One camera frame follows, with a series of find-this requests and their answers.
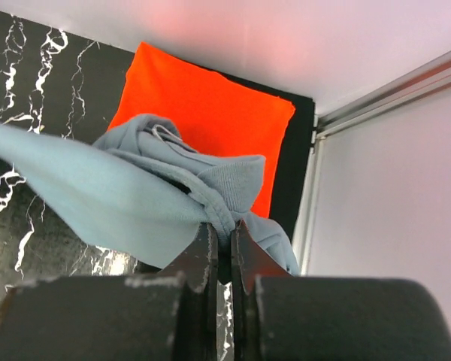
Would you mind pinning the blue-grey t shirt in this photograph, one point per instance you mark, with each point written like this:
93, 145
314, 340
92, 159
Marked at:
140, 189

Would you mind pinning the folded black t shirt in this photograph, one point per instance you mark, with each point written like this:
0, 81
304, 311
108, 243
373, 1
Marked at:
293, 158

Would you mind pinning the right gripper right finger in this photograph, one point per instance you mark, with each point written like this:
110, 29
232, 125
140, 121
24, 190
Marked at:
248, 261

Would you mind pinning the folded orange t shirt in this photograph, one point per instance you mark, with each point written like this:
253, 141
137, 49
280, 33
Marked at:
214, 115

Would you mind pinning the right aluminium corner post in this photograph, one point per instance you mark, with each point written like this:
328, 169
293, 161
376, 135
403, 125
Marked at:
427, 80

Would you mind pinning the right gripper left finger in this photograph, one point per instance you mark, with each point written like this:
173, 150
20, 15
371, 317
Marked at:
197, 266

